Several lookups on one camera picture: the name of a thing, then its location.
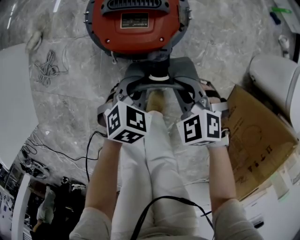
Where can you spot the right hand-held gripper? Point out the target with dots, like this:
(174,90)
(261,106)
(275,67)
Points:
(201,127)

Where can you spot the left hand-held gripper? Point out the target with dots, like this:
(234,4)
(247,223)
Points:
(127,122)

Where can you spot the red vacuum cleaner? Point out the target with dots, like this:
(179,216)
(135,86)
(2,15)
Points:
(138,35)

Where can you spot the person's left forearm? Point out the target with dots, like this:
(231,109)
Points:
(103,173)

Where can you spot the person's right forearm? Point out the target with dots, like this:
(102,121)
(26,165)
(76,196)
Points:
(221,173)

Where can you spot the person's tan shoe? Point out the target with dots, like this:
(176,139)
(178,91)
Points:
(155,100)

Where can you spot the person's white trouser legs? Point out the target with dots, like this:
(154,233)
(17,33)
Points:
(159,164)

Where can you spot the brown cardboard box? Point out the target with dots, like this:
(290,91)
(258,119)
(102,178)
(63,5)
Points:
(255,138)

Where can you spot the white rounded chair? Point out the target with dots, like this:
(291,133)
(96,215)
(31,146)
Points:
(274,77)

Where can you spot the small white device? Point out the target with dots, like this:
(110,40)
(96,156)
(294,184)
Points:
(284,45)

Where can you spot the blue tool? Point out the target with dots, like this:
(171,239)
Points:
(275,17)

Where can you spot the white round table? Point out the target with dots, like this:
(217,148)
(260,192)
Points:
(14,98)

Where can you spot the green tool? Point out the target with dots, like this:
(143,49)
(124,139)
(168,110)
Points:
(281,9)

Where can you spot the black floor clutter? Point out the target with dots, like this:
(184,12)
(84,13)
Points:
(35,167)

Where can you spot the person's beige shirt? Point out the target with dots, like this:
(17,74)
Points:
(93,225)

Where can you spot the white low platform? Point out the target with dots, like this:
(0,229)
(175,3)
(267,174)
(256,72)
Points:
(262,211)

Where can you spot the white shelf post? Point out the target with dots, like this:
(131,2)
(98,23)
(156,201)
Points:
(20,206)

